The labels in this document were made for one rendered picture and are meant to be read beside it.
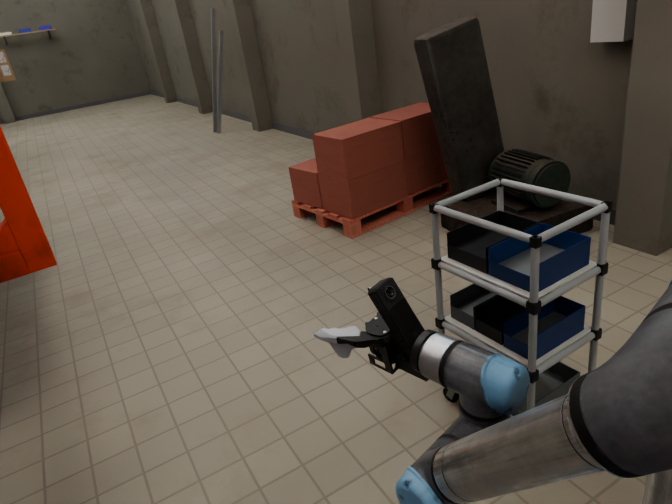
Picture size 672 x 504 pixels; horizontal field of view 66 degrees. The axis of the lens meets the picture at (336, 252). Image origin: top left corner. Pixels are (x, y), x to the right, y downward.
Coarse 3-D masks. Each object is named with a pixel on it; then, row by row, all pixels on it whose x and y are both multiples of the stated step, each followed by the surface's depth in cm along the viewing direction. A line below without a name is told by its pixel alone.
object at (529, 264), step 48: (480, 192) 211; (432, 240) 207; (480, 240) 207; (528, 240) 164; (576, 240) 190; (480, 288) 226; (528, 288) 178; (480, 336) 207; (528, 336) 179; (576, 336) 198
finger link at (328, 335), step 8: (336, 328) 89; (344, 328) 89; (352, 328) 88; (320, 336) 90; (328, 336) 89; (336, 336) 88; (336, 344) 90; (344, 344) 89; (336, 352) 91; (344, 352) 90
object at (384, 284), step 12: (372, 288) 83; (384, 288) 82; (396, 288) 84; (372, 300) 83; (384, 300) 82; (396, 300) 83; (384, 312) 83; (396, 312) 83; (408, 312) 84; (396, 324) 82; (408, 324) 83; (420, 324) 85; (396, 336) 83; (408, 336) 83
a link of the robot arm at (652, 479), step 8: (664, 296) 50; (656, 304) 49; (664, 304) 47; (656, 312) 47; (664, 472) 57; (648, 480) 61; (656, 480) 59; (664, 480) 57; (648, 488) 61; (656, 488) 59; (664, 488) 58; (648, 496) 61; (656, 496) 59; (664, 496) 58
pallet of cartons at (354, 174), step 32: (352, 128) 427; (384, 128) 417; (416, 128) 440; (320, 160) 432; (352, 160) 407; (384, 160) 427; (416, 160) 453; (320, 192) 448; (352, 192) 415; (384, 192) 436; (416, 192) 461; (448, 192) 488; (320, 224) 461; (352, 224) 424
